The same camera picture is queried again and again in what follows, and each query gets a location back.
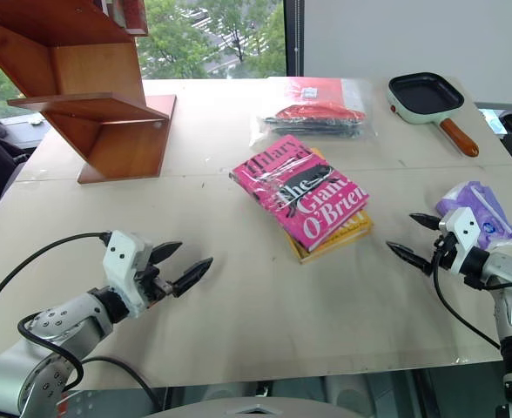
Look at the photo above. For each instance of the mint green square pan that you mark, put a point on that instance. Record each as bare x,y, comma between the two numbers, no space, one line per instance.
426,96

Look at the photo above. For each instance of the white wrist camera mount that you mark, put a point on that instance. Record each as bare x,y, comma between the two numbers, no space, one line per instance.
123,257
460,226

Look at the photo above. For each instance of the dark window frame post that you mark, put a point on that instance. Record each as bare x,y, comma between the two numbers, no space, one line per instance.
294,39

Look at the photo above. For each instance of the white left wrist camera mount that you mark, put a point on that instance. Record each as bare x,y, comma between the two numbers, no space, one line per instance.
123,257

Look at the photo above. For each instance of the red flat packet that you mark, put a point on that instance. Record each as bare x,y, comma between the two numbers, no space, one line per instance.
317,98

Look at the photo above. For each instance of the yellow paperback book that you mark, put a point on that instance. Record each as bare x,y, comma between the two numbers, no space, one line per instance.
366,224

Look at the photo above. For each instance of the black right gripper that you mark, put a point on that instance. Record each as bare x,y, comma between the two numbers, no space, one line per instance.
444,252

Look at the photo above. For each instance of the light blue object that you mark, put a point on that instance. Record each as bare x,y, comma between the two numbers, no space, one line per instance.
495,122

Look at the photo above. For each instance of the wooden zigzag shelf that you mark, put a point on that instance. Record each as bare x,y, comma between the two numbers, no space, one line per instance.
108,69

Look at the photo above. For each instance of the black pens bundle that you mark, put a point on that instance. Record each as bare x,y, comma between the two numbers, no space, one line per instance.
308,127

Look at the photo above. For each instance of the clear plastic zip bag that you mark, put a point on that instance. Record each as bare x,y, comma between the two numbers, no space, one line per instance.
365,93

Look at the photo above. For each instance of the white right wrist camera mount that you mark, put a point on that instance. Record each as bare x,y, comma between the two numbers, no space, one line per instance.
460,226

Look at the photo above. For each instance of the purple plastic bag pack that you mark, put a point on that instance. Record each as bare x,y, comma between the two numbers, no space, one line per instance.
478,198

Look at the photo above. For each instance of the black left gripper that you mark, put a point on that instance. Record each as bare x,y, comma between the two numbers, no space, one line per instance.
149,278

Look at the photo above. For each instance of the pink paperback book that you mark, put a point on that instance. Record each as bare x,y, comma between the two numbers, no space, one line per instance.
317,204

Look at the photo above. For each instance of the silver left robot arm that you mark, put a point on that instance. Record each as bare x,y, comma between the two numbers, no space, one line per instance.
64,320

